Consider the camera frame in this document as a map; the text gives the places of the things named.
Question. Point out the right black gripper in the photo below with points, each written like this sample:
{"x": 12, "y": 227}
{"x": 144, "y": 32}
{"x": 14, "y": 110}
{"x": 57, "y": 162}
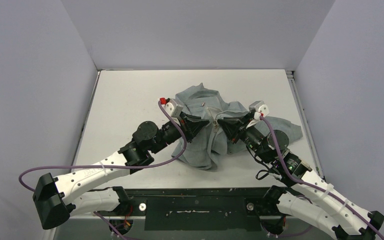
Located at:
{"x": 241, "y": 128}

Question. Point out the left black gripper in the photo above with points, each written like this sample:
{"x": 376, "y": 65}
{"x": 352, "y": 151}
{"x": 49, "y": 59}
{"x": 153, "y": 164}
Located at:
{"x": 191, "y": 127}

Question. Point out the silver zipper pull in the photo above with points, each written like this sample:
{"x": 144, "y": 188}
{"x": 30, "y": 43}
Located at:
{"x": 215, "y": 126}

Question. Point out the grey zip-up jacket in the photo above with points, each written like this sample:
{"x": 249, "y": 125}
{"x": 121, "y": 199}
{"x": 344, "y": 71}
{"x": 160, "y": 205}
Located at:
{"x": 207, "y": 148}

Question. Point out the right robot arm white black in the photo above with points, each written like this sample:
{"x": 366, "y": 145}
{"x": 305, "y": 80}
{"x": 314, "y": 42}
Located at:
{"x": 320, "y": 205}

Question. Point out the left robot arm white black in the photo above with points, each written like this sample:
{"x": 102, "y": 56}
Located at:
{"x": 57, "y": 198}

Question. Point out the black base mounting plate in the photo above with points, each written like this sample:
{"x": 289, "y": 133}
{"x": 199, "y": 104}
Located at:
{"x": 198, "y": 209}

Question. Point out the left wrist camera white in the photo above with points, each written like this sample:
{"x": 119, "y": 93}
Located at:
{"x": 172, "y": 107}

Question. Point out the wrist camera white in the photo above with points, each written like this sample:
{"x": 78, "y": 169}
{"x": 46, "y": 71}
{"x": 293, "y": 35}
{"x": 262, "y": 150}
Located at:
{"x": 172, "y": 107}
{"x": 257, "y": 109}

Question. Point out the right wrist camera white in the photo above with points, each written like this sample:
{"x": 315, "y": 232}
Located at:
{"x": 257, "y": 109}

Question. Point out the aluminium rail frame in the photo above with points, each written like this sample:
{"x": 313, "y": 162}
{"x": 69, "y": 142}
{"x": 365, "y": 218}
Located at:
{"x": 305, "y": 126}

